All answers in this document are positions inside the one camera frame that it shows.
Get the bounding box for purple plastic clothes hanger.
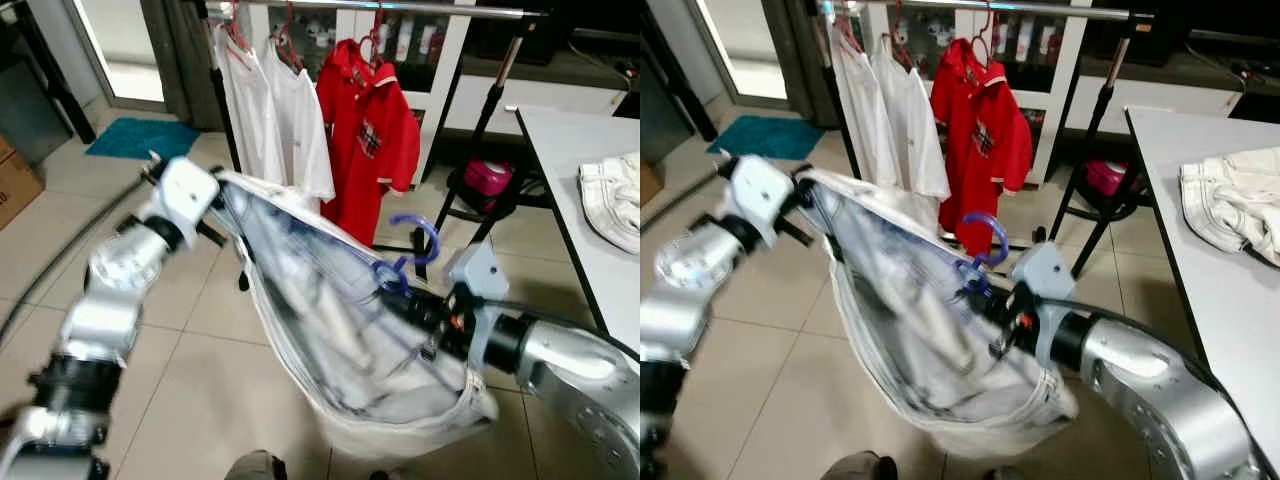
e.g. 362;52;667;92
372;213;442;301
955;212;1011;297

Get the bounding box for thin white garment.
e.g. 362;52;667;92
797;165;1081;459
215;170;499;459

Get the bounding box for red clothes hanger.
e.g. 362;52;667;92
835;0;867;53
357;5;387;66
885;5;918;73
222;0;253;53
270;5;306;73
968;5;1001;66

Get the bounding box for teal floor mat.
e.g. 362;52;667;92
85;118;201;161
707;115;827;161

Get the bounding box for white t-shirt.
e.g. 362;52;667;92
213;22;291;186
828;22;906;191
872;40;951;201
262;40;336;201

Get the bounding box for grey curtain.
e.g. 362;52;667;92
140;0;229;133
788;0;849;133

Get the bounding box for pink case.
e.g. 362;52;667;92
462;158;514;199
1085;158;1137;199

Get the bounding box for red polo with plaid pocket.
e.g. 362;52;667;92
930;38;1034;256
315;40;423;248

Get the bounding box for glass balcony door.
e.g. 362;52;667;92
70;0;166;106
692;0;801;109

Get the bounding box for grey metal case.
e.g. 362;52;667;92
640;70;691;166
0;60;73;166

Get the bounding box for black desk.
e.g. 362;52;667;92
0;0;98;146
640;5;719;146

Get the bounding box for white jeans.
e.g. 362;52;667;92
578;152;641;254
1178;148;1280;267

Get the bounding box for white glass door cabinet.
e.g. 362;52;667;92
235;0;641;186
850;0;1280;186

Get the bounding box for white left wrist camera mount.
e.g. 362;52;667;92
150;155;221;238
725;155;798;248

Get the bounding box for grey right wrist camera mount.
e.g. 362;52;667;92
445;240;511;366
1010;240;1078;371

